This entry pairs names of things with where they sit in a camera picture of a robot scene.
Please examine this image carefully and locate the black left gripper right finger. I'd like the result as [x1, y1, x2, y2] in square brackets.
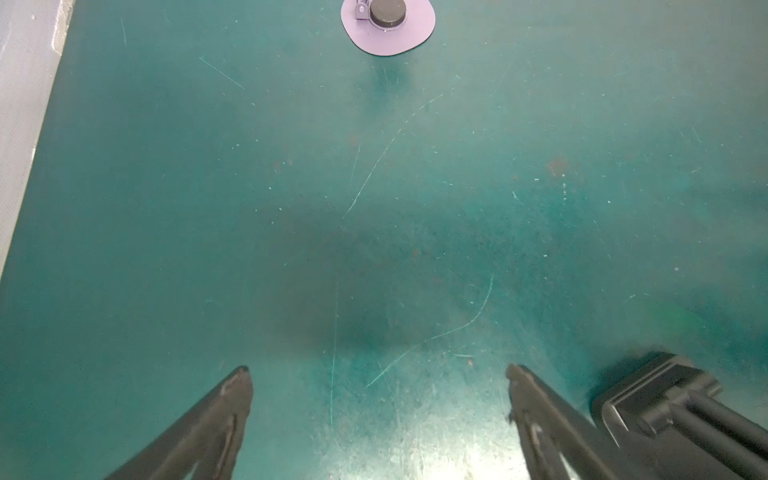
[506, 364, 630, 479]

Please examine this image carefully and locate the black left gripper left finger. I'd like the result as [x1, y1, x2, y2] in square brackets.
[108, 366, 253, 479]

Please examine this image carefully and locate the black folding stand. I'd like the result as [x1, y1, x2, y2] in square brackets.
[591, 353, 767, 479]

